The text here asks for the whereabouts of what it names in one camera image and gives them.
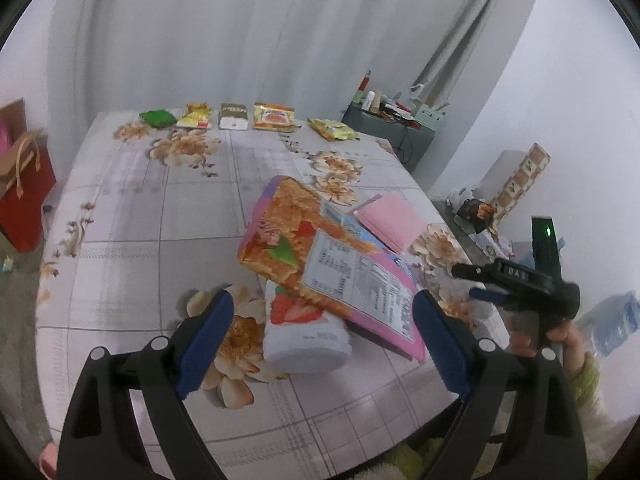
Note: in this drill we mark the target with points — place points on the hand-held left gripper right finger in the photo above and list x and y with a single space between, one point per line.
445 350

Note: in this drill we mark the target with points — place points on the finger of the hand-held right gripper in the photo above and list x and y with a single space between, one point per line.
490 295
472 271

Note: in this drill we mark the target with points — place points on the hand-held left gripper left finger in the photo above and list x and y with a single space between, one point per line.
210 340

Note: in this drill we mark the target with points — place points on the white strawberry print packet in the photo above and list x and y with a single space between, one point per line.
305 345

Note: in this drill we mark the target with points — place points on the large pink snack packet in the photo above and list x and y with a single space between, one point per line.
300 240

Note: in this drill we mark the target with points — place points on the person's right forearm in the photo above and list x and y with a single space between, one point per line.
590 385

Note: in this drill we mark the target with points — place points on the person's right hand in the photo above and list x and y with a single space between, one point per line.
567 340

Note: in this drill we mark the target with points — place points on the dark snack packet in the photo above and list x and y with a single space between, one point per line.
475 210

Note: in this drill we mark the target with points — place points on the pale blue plastic bag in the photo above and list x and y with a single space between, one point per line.
615 320

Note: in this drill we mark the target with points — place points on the pink notepad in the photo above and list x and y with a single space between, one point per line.
390 217

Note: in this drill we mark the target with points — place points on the patterned cardboard box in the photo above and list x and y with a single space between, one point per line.
525 180

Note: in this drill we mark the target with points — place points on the green fuzzy garment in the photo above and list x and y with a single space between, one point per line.
400 462

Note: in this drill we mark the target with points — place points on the light blue packet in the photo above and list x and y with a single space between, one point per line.
350 222

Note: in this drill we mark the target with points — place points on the pale green box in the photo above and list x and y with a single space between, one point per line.
430 114

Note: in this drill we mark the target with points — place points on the grey cabinet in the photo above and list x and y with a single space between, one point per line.
380 132

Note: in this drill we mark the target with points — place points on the white bottle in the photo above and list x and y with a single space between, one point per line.
370 101

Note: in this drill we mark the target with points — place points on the yellow-green snack packet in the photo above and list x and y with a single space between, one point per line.
332 129

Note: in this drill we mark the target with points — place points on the pink slipper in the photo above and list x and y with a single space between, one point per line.
47 457

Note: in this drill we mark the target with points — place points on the red bottle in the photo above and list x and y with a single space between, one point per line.
367 80

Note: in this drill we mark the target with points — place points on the white and brown packet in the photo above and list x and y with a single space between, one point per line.
233 116

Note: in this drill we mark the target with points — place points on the small yellow packet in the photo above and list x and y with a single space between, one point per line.
195 115

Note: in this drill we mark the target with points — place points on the small green packet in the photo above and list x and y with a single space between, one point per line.
157 117

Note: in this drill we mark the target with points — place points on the red gift bag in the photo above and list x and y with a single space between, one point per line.
25 200

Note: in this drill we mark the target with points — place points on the orange snack packet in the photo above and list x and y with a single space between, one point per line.
272 116

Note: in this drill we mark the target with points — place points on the brown paper bag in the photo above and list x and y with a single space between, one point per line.
12 112

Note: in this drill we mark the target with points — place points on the white curtain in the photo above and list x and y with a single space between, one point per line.
250 35

